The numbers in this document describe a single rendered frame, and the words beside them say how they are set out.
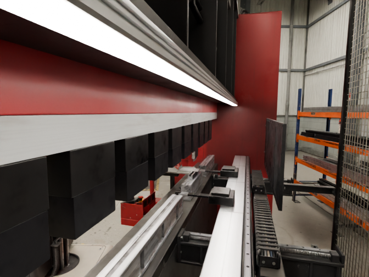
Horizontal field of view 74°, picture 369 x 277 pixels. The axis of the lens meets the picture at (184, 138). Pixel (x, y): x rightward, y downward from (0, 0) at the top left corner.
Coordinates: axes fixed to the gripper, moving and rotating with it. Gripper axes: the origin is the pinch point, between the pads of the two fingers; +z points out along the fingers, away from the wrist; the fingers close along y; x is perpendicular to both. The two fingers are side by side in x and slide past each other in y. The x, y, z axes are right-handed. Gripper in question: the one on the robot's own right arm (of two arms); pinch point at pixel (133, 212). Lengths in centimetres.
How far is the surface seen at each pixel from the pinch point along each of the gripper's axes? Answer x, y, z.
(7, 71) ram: -115, 62, -60
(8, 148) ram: -116, 59, -51
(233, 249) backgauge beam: -69, 75, -9
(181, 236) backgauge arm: -43, 48, -2
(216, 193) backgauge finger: -34, 65, -16
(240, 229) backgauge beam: -55, 76, -9
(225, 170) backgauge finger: 15, 63, -15
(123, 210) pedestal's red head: -5.0, -3.7, -4.5
